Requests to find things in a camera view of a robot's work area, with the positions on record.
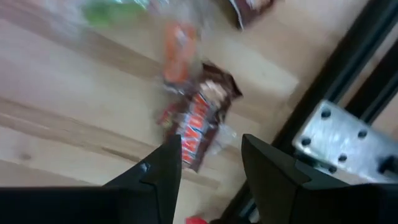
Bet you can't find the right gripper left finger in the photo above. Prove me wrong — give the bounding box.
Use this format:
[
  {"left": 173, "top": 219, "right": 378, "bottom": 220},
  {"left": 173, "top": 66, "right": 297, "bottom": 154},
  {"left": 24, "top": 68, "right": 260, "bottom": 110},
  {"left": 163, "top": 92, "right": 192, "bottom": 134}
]
[{"left": 0, "top": 134, "right": 183, "bottom": 224}]

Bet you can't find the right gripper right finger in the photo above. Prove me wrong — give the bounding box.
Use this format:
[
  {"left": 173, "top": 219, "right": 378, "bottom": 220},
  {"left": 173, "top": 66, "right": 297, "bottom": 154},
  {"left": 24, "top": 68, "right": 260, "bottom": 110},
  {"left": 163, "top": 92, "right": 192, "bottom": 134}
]
[{"left": 241, "top": 133, "right": 398, "bottom": 224}]

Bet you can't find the brown Snickers candy bar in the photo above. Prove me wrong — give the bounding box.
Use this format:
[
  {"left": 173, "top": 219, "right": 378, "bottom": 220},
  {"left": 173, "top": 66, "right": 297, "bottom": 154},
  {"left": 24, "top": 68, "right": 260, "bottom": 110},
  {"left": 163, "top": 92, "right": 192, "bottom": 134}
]
[
  {"left": 157, "top": 62, "right": 244, "bottom": 174},
  {"left": 217, "top": 0, "right": 277, "bottom": 31}
]

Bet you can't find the silver frame bracket plate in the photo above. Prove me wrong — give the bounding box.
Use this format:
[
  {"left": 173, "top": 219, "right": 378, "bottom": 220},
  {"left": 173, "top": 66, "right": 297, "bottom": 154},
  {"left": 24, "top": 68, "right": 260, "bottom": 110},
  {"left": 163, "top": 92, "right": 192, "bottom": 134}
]
[{"left": 292, "top": 99, "right": 398, "bottom": 184}]

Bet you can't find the orange ring pop candy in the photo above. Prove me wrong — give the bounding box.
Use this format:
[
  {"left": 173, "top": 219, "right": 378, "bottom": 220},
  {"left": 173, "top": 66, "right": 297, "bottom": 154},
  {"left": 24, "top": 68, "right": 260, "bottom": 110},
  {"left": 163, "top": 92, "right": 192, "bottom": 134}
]
[{"left": 160, "top": 20, "right": 203, "bottom": 93}]

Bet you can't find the black aluminium table frame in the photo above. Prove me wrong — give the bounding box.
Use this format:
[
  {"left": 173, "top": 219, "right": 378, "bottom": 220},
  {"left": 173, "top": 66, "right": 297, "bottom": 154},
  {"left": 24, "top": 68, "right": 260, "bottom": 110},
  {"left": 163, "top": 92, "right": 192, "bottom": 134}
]
[{"left": 214, "top": 0, "right": 398, "bottom": 224}]

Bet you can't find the green ring pop candy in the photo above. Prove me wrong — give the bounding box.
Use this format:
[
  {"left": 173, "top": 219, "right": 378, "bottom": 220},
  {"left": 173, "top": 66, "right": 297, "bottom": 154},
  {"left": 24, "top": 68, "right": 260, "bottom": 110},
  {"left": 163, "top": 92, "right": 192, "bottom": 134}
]
[{"left": 81, "top": 0, "right": 152, "bottom": 28}]

